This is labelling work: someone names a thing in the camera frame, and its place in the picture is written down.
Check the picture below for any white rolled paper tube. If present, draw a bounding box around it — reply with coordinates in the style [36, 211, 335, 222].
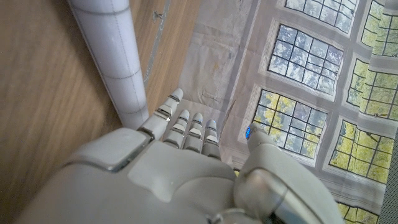
[67, 0, 150, 130]

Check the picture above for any printed window backdrop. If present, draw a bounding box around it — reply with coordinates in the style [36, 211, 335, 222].
[178, 0, 398, 224]

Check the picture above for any grey tape outline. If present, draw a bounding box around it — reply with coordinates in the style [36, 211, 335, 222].
[142, 0, 172, 85]

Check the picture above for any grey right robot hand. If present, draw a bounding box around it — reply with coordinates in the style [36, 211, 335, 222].
[12, 88, 346, 224]

